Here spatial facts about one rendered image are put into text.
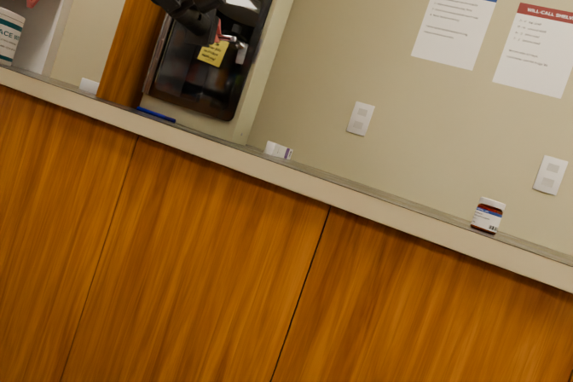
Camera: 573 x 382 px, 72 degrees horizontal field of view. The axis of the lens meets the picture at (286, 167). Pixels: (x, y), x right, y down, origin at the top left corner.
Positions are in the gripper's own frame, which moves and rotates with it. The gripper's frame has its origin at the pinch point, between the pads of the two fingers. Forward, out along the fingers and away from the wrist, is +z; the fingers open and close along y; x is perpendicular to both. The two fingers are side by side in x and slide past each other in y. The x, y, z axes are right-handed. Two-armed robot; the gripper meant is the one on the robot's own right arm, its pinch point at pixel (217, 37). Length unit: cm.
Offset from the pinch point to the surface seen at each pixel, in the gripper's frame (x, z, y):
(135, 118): 0.3, -24.1, -26.8
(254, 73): -10.1, 6.7, -6.4
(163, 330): -16, -21, -69
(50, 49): 107, 43, -3
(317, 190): -41, -23, -32
